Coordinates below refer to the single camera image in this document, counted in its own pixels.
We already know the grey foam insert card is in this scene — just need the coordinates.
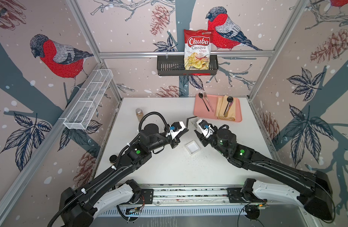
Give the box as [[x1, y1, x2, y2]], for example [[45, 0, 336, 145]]
[[186, 116, 199, 130]]

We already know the white jewelry box base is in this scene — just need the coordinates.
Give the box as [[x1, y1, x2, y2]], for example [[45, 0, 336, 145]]
[[185, 141, 201, 156]]

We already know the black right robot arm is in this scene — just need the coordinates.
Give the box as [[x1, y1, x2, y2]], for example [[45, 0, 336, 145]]
[[196, 126, 335, 221]]

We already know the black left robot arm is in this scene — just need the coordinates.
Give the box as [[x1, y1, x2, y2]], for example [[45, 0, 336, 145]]
[[48, 112, 188, 227]]

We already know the brown jar black lid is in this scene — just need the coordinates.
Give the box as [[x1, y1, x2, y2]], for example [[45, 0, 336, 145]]
[[109, 155, 118, 165]]

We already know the beige folded cloth napkin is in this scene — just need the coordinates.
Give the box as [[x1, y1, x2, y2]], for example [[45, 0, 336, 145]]
[[215, 96, 236, 121]]

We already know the pink plastic tray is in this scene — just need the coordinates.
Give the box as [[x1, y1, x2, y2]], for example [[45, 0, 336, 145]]
[[194, 94, 242, 123]]

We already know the glass spice jar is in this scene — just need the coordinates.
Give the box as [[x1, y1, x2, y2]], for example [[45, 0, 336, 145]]
[[135, 108, 144, 122]]

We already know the black spoon on tray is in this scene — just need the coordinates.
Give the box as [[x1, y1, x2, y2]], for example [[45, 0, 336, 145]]
[[198, 92, 210, 112]]

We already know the black spoon on napkin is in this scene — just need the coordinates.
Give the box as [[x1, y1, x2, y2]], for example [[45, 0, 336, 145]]
[[224, 96, 234, 117]]

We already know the silver fork on tray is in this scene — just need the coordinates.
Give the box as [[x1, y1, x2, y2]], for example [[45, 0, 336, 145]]
[[203, 92, 214, 112]]

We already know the red Chuba cassava chips bag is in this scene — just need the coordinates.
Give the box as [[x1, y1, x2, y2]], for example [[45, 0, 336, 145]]
[[184, 30, 213, 70]]

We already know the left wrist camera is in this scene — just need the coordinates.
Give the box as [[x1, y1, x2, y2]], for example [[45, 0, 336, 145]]
[[169, 122, 185, 133]]

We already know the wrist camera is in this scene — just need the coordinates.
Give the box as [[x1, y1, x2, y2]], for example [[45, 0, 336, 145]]
[[197, 119, 215, 139], [169, 122, 185, 133]]

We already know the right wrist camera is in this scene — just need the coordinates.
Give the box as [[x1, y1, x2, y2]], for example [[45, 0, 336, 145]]
[[197, 119, 215, 139]]

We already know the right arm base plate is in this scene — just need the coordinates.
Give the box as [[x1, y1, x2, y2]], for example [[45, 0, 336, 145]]
[[227, 187, 267, 203]]

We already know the black wire wall basket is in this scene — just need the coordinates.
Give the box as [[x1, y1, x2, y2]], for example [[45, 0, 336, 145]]
[[156, 54, 219, 77]]

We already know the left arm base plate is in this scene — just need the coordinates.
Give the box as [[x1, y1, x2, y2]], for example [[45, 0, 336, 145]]
[[121, 189, 154, 206]]

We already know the white wire mesh shelf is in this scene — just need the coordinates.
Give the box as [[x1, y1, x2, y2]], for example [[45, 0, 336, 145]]
[[63, 69, 113, 130]]

